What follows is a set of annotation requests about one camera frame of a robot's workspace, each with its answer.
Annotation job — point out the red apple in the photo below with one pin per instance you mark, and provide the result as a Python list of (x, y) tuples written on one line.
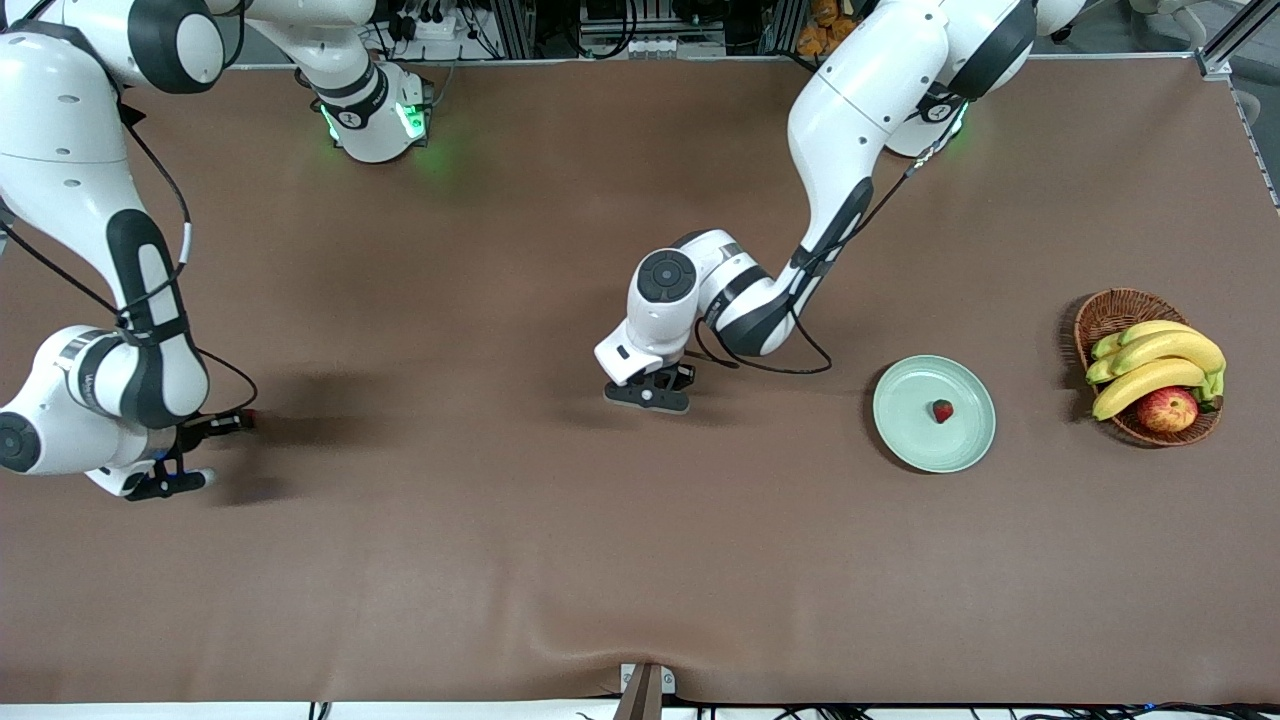
[(1165, 410)]

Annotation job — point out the aluminium frame post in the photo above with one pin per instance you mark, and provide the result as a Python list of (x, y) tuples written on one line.
[(1215, 62)]

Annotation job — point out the pale green round plate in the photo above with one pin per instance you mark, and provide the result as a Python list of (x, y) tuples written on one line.
[(910, 440)]

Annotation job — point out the yellow banana bunch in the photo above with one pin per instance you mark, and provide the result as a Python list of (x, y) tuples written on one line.
[(1160, 350)]

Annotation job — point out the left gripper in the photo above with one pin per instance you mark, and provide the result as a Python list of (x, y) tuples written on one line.
[(681, 375)]

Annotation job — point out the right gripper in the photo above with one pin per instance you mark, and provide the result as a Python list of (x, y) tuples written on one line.
[(196, 431)]

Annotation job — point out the brown wicker basket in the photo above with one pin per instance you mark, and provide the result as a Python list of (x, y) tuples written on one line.
[(1115, 312)]

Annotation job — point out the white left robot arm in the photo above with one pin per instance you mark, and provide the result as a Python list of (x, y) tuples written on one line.
[(860, 100)]

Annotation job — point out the orange packaged bread pile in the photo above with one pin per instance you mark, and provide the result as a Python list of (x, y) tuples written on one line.
[(815, 40)]

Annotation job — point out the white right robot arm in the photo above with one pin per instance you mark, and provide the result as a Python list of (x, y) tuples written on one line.
[(60, 150)]

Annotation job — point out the brown table cloth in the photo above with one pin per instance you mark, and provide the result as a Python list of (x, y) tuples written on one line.
[(500, 550)]

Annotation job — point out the white power strip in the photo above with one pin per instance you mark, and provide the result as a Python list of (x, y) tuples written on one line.
[(430, 25)]

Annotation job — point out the grey metal camera mount bracket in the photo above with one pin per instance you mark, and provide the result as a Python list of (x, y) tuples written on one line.
[(645, 695)]

